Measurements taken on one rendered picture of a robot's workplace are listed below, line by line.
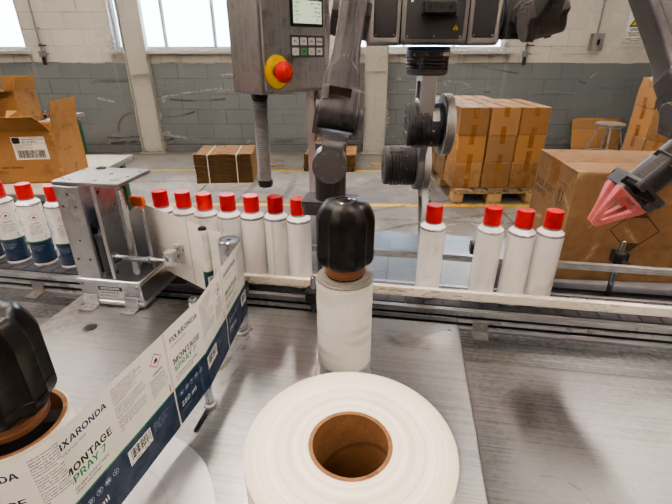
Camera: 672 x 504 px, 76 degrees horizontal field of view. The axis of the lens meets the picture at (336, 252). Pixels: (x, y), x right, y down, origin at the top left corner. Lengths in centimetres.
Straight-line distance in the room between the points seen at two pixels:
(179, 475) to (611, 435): 63
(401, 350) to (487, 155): 367
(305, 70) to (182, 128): 589
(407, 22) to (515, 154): 313
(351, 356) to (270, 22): 60
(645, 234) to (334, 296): 82
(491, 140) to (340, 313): 381
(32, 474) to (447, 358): 59
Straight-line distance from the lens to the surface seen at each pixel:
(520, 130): 442
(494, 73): 663
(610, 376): 94
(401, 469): 43
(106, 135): 724
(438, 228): 87
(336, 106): 76
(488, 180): 443
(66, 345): 93
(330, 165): 70
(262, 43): 86
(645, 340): 106
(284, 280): 94
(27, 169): 253
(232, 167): 499
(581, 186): 111
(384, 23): 143
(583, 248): 117
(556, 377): 89
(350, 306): 61
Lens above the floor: 136
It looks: 25 degrees down
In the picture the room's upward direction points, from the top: straight up
